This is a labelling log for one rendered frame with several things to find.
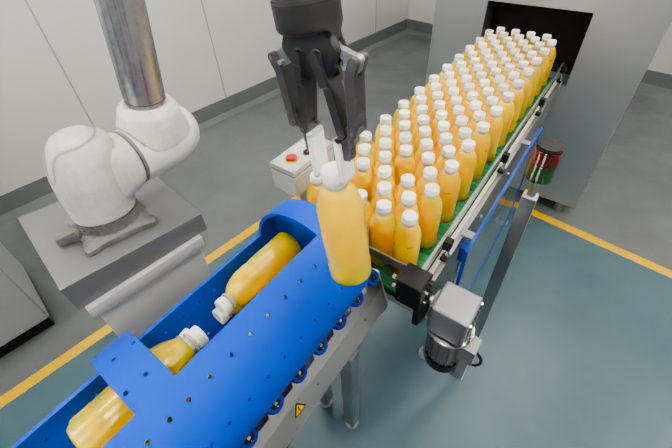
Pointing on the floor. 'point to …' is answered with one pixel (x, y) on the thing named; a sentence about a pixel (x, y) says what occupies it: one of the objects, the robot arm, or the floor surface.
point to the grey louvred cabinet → (19, 305)
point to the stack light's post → (502, 265)
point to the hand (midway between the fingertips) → (331, 155)
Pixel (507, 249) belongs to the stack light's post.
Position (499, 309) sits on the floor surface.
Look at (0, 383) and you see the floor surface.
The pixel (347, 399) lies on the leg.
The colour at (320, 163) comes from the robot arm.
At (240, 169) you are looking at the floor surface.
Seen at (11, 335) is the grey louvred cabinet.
